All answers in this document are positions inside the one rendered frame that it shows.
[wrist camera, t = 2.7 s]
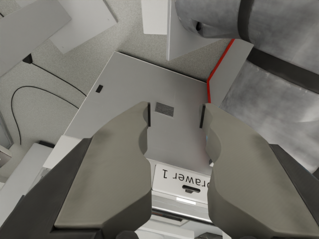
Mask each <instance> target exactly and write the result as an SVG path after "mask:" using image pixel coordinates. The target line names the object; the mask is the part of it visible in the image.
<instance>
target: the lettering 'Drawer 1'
mask: <svg viewBox="0 0 319 239"><path fill-rule="evenodd" d="M163 170H164V169H163ZM166 171H167V170H164V178H167V177H165V172H166ZM179 175H182V174H179ZM182 176H183V175H182ZM178 178H179V180H180V178H183V180H184V176H183V177H178ZM173 179H177V173H176V177H175V178H173ZM187 179H188V181H189V183H190V182H191V180H192V183H193V184H194V182H193V178H192V177H191V179H190V180H189V177H188V176H187ZM187 179H186V182H187ZM183 180H181V181H183ZM197 180H199V181H200V179H196V184H197V183H200V182H201V181H200V182H197ZM197 185H200V184H197Z"/></svg>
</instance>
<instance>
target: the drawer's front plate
mask: <svg viewBox="0 0 319 239"><path fill-rule="evenodd" d="M163 169H164V170H167V171H166V172H165V177H167V178H164V170H163ZM176 173H177V179H173V178H175V177H176ZM179 174H182V175H183V176H184V180H183V181H181V180H179V178H178V177H183V176H182V175H179ZM187 176H188V177H189V180H190V179H191V177H192V178H193V182H194V184H193V183H192V180H191V182H190V183H189V181H188V179H187ZM186 179H187V182H186ZM196 179H200V181H201V182H200V183H197V184H200V185H197V184H196ZM204 181H205V187H204V186H202V185H204ZM209 182H210V178H208V177H204V176H201V175H197V174H193V173H190V172H186V171H183V170H179V169H175V168H172V167H169V166H165V165H161V164H157V165H156V167H155V173H154V179H153V185H152V189H153V190H154V191H158V192H162V193H166V194H170V195H174V196H177V197H181V198H185V199H189V200H193V201H196V202H201V203H205V204H207V190H208V187H207V183H209ZM183 185H187V186H191V187H195V188H198V189H200V192H199V193H196V192H193V193H187V192H185V189H183V188H182V186H183Z"/></svg>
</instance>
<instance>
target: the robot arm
mask: <svg viewBox="0 0 319 239"><path fill-rule="evenodd" d="M175 6H176V11H177V15H178V18H179V20H180V22H181V24H182V26H183V27H184V28H185V29H186V30H187V31H189V32H190V33H193V34H195V35H197V36H199V37H203V38H228V39H241V40H244V41H246V42H249V43H251V44H254V46H253V48H252V49H251V51H250V53H249V55H248V57H247V58H246V60H245V62H244V64H243V66H242V67H241V69H240V71H239V73H238V75H237V76H236V78H235V80H234V82H233V83H232V85H231V87H230V89H229V91H228V92H227V94H226V96H225V98H224V99H223V101H222V103H221V105H220V106H219V107H217V106H215V105H213V104H211V103H206V104H200V105H199V128H201V129H202V130H203V131H204V132H205V133H206V153H207V154H208V155H209V157H210V158H211V160H212V161H213V164H214V165H213V169H212V173H211V177H210V182H209V186H208V190H207V204H208V215H209V218H210V220H211V221H212V223H213V224H214V225H216V226H217V227H218V228H219V229H220V230H222V231H223V232H224V233H226V234H227V235H228V236H230V237H231V239H319V0H175ZM148 127H150V102H146V101H141V102H139V103H138V104H136V105H134V106H133V107H131V108H129V109H128V110H126V111H125V112H123V113H121V114H120V115H118V116H116V117H115V118H113V119H112V120H110V121H109V122H107V123H106V124H105V125H104V126H102V127H101V128H100V129H99V130H98V131H97V132H96V133H95V134H94V135H93V136H92V137H91V138H83V139H82V140H81V141H80V142H79V143H78V144H77V145H76V146H75V147H74V148H73V149H72V150H71V151H70V152H69V153H68V154H67V155H66V156H65V157H64V158H63V159H62V160H61V161H60V162H58V163H57V164H56V165H55V166H54V167H53V168H52V169H51V170H50V171H49V172H48V173H47V174H46V175H45V176H44V177H43V178H42V179H41V180H40V181H39V182H38V183H37V184H36V185H35V186H34V187H33V188H32V189H31V190H30V191H29V192H28V193H27V194H26V195H25V196H24V198H23V199H22V200H21V201H20V202H19V203H18V205H17V206H16V207H15V208H14V210H13V211H12V212H11V213H10V215H9V216H8V217H7V219H6V220H5V221H4V223H3V224H2V226H1V227H0V239H139V237H138V235H137V234H136V233H135V231H136V230H137V229H138V228H140V227H141V226H142V225H144V224H145V223H146V222H148V221H149V219H150V218H151V215H152V192H151V166H150V162H149V161H148V159H147V158H146V157H145V156H144V154H145V153H146V151H147V149H148V143H147V129H148Z"/></svg>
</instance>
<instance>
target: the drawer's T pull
mask: <svg viewBox="0 0 319 239"><path fill-rule="evenodd" d="M182 188H183V189H185V192H187V193H193V192H196V193H199V192H200V189H198V188H195V187H191V186H187V185H183V186H182Z"/></svg>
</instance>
